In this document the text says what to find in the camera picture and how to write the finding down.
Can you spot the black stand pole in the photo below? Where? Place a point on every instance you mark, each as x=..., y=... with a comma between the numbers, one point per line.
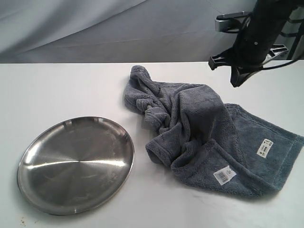
x=298, y=36

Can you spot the grey fluffy towel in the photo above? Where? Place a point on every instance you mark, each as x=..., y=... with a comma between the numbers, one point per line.
x=209, y=144

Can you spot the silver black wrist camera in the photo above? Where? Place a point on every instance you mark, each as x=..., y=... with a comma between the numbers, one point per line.
x=231, y=23

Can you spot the round stainless steel plate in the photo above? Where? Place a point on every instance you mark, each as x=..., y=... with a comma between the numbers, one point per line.
x=75, y=166

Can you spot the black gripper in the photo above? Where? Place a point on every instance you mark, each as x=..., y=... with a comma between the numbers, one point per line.
x=254, y=42

